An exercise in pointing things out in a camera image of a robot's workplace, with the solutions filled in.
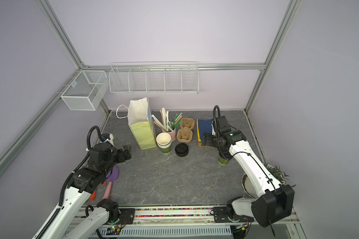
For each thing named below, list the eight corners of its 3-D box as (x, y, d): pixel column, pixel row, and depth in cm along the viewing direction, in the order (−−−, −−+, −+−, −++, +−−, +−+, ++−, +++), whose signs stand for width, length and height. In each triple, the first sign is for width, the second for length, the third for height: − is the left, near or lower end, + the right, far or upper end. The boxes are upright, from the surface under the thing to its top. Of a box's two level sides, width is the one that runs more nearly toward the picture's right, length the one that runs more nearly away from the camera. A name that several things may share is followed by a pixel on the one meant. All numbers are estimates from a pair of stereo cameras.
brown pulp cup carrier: (176, 143, 104) (175, 138, 100) (181, 121, 117) (181, 116, 112) (191, 145, 103) (191, 140, 98) (195, 123, 115) (195, 118, 111)
